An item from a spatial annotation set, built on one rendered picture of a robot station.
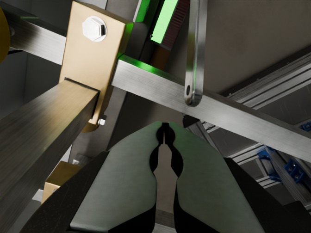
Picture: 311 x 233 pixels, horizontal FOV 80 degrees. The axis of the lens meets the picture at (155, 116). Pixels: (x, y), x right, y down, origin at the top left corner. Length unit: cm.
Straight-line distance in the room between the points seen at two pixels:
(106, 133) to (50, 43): 25
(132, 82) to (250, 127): 15
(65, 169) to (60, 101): 20
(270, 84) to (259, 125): 73
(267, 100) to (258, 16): 41
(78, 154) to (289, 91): 90
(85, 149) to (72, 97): 29
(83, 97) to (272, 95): 90
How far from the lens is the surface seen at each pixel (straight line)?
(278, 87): 100
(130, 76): 21
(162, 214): 40
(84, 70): 21
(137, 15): 25
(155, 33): 34
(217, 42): 109
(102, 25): 19
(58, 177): 35
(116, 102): 38
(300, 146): 30
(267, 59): 120
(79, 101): 18
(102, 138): 44
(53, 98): 18
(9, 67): 49
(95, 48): 20
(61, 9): 47
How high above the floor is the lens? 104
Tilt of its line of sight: 62 degrees down
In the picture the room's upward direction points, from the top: 175 degrees counter-clockwise
